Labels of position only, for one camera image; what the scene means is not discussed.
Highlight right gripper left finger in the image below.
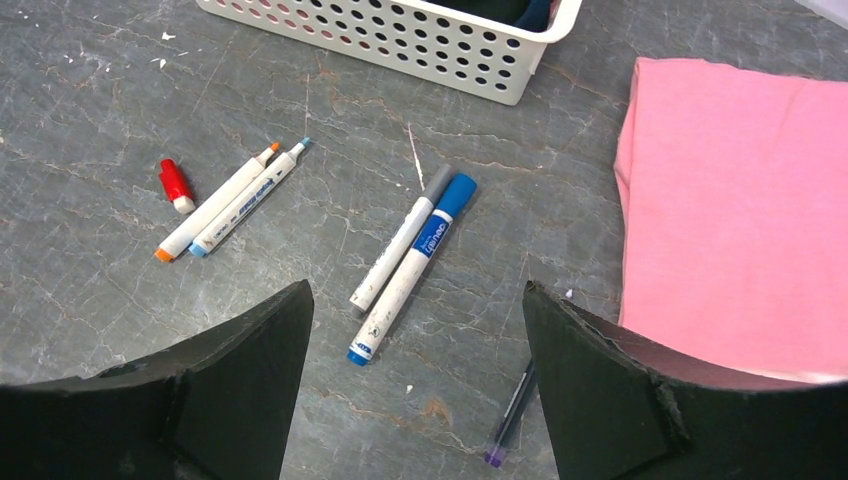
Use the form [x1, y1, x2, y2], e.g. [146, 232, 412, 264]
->
[1, 280, 314, 479]

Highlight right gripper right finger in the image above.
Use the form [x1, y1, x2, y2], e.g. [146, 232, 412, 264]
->
[522, 281, 847, 479]

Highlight white pen blue ends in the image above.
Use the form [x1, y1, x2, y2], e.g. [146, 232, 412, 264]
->
[347, 173, 477, 366]

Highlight red pen cap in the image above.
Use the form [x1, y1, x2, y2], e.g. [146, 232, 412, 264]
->
[158, 158, 196, 215]

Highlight white pen blue tip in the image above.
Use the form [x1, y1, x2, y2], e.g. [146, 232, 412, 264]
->
[188, 137, 311, 257]

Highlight pink folded cloth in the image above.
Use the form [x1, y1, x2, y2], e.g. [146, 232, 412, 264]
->
[614, 57, 847, 383]

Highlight white plastic basket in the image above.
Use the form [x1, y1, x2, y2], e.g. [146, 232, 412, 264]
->
[197, 0, 581, 106]

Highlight black cloth in basket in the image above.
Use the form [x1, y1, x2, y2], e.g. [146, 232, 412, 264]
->
[432, 0, 552, 32]

